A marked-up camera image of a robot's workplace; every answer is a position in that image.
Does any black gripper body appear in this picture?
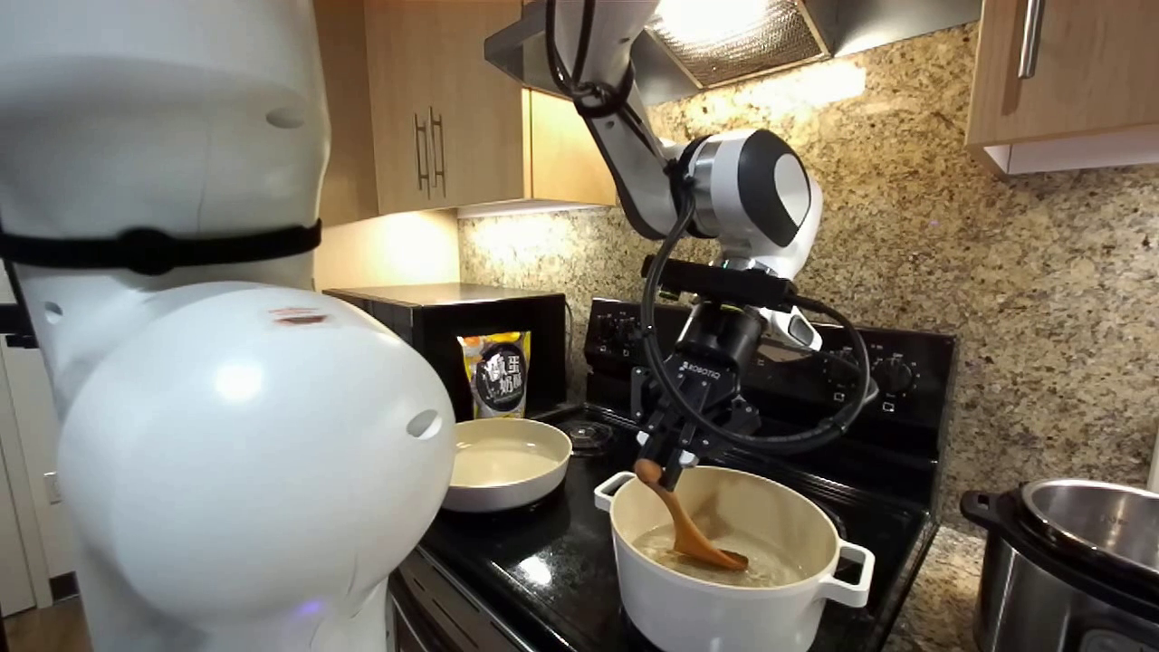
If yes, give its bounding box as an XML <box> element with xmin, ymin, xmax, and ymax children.
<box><xmin>668</xmin><ymin>300</ymin><xmax>768</xmax><ymax>419</ymax></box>

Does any wooden spoon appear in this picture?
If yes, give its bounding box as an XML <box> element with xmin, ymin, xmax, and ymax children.
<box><xmin>629</xmin><ymin>454</ymin><xmax>755</xmax><ymax>575</ymax></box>

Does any white enamel pot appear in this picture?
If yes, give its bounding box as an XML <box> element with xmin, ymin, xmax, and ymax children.
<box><xmin>590</xmin><ymin>463</ymin><xmax>879</xmax><ymax>652</ymax></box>

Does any cream shallow bowl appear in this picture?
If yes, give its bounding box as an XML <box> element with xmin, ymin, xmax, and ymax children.
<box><xmin>445</xmin><ymin>415</ymin><xmax>576</xmax><ymax>518</ymax></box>

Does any yellow black snack bag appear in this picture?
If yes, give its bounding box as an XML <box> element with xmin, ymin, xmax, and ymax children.
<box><xmin>454</xmin><ymin>325</ymin><xmax>536</xmax><ymax>423</ymax></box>

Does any black electric stove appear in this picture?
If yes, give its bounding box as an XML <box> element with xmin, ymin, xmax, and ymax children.
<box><xmin>392</xmin><ymin>293</ymin><xmax>960</xmax><ymax>652</ymax></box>

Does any black microwave oven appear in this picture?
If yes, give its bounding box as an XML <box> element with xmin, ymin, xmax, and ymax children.
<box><xmin>328</xmin><ymin>284</ymin><xmax>574</xmax><ymax>419</ymax></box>

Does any steel range hood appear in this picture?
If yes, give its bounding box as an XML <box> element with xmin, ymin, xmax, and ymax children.
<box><xmin>481</xmin><ymin>0</ymin><xmax>987</xmax><ymax>107</ymax></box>

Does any black steel pressure cooker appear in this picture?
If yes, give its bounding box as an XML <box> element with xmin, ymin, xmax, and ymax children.
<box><xmin>960</xmin><ymin>476</ymin><xmax>1159</xmax><ymax>652</ymax></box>

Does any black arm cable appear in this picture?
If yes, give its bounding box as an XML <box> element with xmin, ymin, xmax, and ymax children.
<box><xmin>541</xmin><ymin>0</ymin><xmax>877</xmax><ymax>462</ymax></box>

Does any black strap around arm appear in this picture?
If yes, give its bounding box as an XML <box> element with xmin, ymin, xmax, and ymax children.
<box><xmin>0</xmin><ymin>219</ymin><xmax>328</xmax><ymax>279</ymax></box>
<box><xmin>564</xmin><ymin>68</ymin><xmax>637</xmax><ymax>119</ymax></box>

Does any metal cabinet handle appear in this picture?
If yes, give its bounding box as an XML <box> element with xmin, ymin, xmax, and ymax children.
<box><xmin>431</xmin><ymin>107</ymin><xmax>454</xmax><ymax>202</ymax></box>
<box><xmin>1013</xmin><ymin>0</ymin><xmax>1050</xmax><ymax>85</ymax></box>
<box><xmin>412</xmin><ymin>107</ymin><xmax>431</xmax><ymax>202</ymax></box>

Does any wooden wall cabinet with two handles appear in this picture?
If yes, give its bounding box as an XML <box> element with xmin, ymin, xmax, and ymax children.
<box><xmin>308</xmin><ymin>0</ymin><xmax>625</xmax><ymax>232</ymax></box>

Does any wooden wall cabinet beside hood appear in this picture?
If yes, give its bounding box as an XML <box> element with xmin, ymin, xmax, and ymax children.
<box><xmin>967</xmin><ymin>0</ymin><xmax>1159</xmax><ymax>179</ymax></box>

